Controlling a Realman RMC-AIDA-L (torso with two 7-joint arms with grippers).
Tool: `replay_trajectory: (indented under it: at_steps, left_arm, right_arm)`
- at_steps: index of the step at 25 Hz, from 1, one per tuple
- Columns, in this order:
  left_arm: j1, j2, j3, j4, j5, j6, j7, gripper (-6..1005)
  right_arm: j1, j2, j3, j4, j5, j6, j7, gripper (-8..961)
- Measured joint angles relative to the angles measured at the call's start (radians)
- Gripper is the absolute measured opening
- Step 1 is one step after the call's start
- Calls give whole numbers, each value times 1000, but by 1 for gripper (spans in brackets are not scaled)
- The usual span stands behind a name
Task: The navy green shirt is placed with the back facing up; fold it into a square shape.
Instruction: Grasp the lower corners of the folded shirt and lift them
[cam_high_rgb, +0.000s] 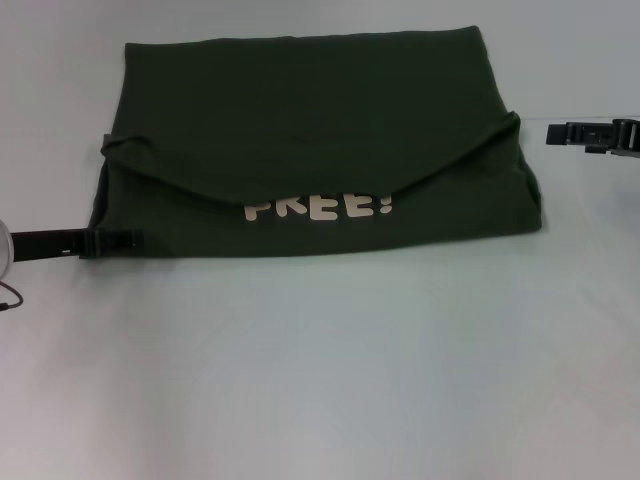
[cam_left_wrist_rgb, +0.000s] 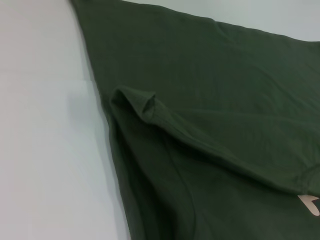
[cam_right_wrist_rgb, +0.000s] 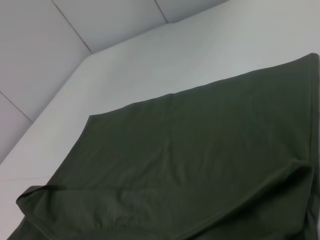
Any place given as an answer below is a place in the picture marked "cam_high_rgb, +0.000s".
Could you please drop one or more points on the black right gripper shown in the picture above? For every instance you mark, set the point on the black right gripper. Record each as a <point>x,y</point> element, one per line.
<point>629,137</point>

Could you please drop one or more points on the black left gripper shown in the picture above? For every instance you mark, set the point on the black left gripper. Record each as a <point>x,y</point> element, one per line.
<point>45,245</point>

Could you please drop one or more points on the dark green shirt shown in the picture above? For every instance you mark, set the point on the dark green shirt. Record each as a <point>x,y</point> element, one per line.
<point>310,125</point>

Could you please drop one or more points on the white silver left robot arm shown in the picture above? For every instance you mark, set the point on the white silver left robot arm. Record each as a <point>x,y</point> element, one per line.
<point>5,250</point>

